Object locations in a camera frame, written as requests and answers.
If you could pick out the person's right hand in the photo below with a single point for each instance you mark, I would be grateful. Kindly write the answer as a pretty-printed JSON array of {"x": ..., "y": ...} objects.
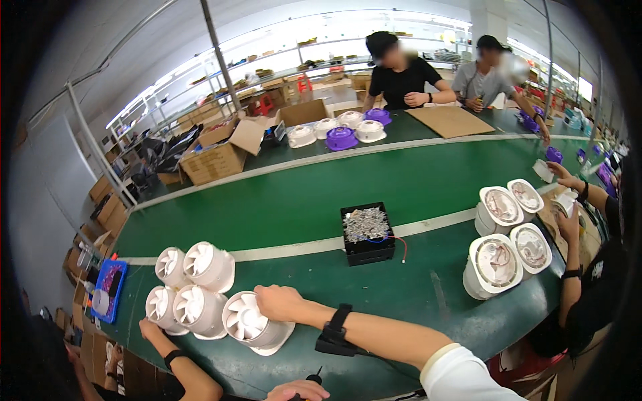
[{"x": 283, "y": 303}]

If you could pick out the person's left hand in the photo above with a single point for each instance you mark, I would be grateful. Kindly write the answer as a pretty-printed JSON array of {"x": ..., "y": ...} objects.
[{"x": 296, "y": 392}]

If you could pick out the person's right fingers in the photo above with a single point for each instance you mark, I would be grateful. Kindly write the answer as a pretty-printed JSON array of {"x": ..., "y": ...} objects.
[{"x": 263, "y": 295}]

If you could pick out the person's left fingers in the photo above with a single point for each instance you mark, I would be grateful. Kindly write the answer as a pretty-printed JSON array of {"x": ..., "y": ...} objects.
[{"x": 288, "y": 390}]

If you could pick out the black screwdriver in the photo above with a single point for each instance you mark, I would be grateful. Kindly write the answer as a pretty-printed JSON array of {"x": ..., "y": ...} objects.
[{"x": 314, "y": 379}]

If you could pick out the white duct fan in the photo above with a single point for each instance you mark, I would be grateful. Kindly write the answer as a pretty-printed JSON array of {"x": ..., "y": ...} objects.
[
  {"x": 198, "y": 311},
  {"x": 169, "y": 265},
  {"x": 160, "y": 308},
  {"x": 210, "y": 265},
  {"x": 251, "y": 326}
]

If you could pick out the black wrist band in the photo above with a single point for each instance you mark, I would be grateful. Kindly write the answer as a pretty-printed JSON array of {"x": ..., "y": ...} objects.
[{"x": 335, "y": 331}]

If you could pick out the black plastic box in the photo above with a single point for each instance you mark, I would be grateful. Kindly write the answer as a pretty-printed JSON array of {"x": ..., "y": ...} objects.
[{"x": 368, "y": 253}]

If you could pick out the heap of silver screws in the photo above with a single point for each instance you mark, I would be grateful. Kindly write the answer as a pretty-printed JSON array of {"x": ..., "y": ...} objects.
[{"x": 366, "y": 223}]

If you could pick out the open brown carton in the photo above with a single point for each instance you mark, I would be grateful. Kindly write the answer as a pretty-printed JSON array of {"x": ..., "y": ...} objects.
[{"x": 215, "y": 158}]

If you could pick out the blue plastic tray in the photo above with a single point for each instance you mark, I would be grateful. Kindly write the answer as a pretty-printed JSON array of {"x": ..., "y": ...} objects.
[{"x": 108, "y": 278}]

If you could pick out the small dark device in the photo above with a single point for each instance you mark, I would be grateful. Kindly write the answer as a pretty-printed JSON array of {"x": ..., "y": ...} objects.
[{"x": 277, "y": 134}]

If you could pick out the white fan housing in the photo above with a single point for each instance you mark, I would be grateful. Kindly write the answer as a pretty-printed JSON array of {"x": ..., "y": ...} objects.
[
  {"x": 301, "y": 136},
  {"x": 326, "y": 128},
  {"x": 370, "y": 131},
  {"x": 350, "y": 119}
]

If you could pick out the heap of black plastic bags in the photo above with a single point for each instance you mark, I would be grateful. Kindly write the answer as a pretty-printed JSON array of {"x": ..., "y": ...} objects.
[{"x": 160, "y": 155}]

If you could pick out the purple fan housing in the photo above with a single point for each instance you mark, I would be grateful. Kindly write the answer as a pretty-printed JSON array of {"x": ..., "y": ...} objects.
[
  {"x": 377, "y": 116},
  {"x": 341, "y": 139},
  {"x": 530, "y": 120},
  {"x": 554, "y": 155}
]

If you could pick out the person's body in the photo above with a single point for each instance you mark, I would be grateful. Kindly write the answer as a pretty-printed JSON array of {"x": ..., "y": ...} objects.
[{"x": 466, "y": 376}]

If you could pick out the heap of brown cartons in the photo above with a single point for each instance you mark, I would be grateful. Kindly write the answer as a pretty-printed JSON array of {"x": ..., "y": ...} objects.
[{"x": 103, "y": 210}]

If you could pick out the plain brown carton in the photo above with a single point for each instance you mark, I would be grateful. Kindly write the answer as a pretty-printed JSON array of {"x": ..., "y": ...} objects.
[{"x": 303, "y": 113}]

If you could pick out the red plastic stool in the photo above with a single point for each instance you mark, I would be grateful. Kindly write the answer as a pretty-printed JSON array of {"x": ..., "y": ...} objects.
[
  {"x": 304, "y": 84},
  {"x": 526, "y": 366},
  {"x": 263, "y": 105}
]

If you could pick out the metal shelf rack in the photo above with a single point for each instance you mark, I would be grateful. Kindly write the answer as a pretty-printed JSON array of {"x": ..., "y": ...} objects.
[{"x": 261, "y": 75}]

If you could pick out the white fan part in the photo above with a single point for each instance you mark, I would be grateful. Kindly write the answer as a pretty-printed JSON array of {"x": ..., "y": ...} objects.
[
  {"x": 564, "y": 203},
  {"x": 542, "y": 170}
]

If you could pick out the worn brown cardboard sheet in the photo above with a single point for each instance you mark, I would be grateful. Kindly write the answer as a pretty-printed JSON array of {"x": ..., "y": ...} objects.
[{"x": 589, "y": 235}]

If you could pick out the heap of purple parts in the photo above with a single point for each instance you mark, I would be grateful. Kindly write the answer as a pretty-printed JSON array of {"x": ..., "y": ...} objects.
[{"x": 604, "y": 175}]

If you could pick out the grey metal post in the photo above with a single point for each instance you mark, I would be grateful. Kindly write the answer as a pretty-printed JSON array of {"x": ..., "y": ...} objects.
[
  {"x": 100, "y": 145},
  {"x": 548, "y": 55},
  {"x": 220, "y": 55}
]

